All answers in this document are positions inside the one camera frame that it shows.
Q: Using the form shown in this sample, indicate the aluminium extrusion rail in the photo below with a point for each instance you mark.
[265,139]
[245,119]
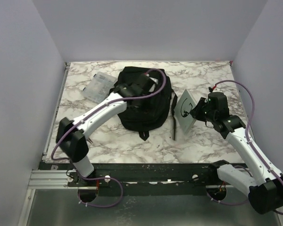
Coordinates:
[126,173]

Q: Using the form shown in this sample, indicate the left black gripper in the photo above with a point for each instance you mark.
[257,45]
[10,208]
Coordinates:
[145,78]

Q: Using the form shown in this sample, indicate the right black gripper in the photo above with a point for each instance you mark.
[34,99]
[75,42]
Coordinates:
[197,111]

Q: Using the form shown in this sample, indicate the black student backpack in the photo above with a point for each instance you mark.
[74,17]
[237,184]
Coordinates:
[147,114]

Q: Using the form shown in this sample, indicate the clear plastic storage box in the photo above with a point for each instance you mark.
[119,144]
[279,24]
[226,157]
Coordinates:
[99,86]

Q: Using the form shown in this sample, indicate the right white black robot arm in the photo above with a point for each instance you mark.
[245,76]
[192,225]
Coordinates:
[264,187]

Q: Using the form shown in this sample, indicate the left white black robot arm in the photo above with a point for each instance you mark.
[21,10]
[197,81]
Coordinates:
[73,134]

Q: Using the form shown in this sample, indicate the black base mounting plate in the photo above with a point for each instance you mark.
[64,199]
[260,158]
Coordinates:
[116,188]

